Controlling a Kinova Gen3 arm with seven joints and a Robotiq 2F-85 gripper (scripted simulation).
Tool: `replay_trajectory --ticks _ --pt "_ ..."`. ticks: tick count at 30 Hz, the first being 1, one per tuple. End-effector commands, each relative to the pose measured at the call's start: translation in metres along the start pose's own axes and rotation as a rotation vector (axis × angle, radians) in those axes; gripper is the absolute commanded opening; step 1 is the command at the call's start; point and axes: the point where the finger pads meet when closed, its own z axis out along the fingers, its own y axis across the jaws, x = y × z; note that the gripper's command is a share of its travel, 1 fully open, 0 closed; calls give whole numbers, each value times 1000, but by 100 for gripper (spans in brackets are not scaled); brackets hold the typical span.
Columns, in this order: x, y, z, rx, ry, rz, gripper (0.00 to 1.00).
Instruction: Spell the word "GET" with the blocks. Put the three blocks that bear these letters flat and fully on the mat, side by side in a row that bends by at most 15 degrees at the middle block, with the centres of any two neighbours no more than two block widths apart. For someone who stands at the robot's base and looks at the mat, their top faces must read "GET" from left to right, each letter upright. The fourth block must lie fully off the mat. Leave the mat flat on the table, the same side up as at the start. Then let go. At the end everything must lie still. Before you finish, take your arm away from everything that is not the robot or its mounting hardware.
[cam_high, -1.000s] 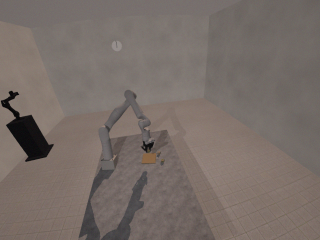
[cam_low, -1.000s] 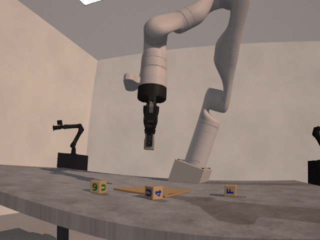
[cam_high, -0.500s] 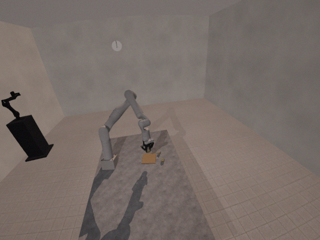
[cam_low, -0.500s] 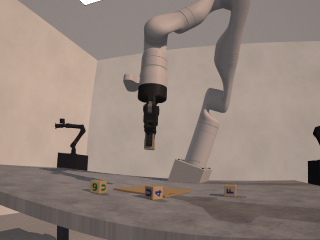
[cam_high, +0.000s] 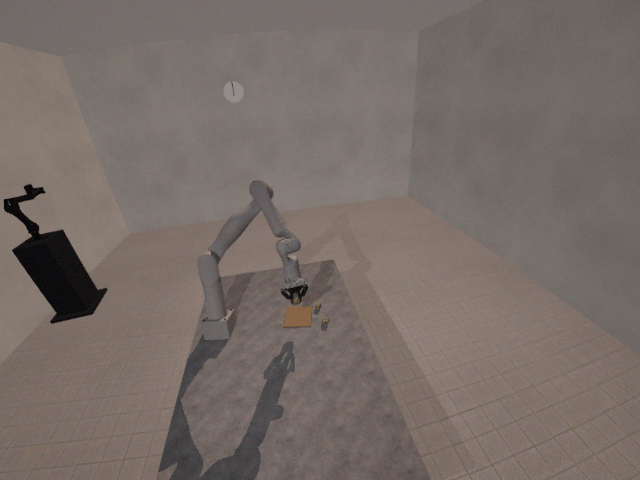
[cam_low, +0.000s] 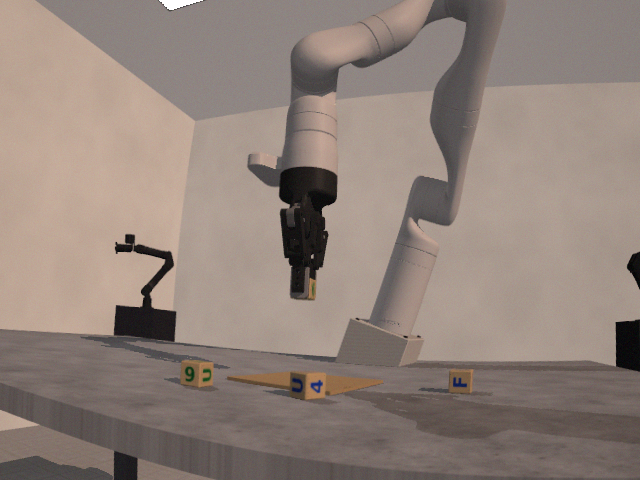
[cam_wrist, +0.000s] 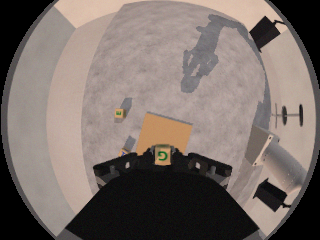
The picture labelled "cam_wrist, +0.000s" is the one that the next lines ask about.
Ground tan flat mat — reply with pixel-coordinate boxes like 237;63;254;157
136;113;192;156

